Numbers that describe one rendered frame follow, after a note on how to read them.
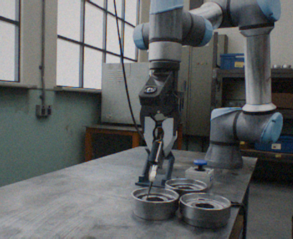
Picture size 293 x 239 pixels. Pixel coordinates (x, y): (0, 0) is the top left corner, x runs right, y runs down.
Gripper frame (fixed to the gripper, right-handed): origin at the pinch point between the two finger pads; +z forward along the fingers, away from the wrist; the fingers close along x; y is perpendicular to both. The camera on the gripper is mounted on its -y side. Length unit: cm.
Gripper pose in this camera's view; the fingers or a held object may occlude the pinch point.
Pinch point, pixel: (158, 150)
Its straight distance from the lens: 69.1
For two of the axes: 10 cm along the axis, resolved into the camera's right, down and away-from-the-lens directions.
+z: -0.3, 10.0, 0.7
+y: 3.9, -0.5, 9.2
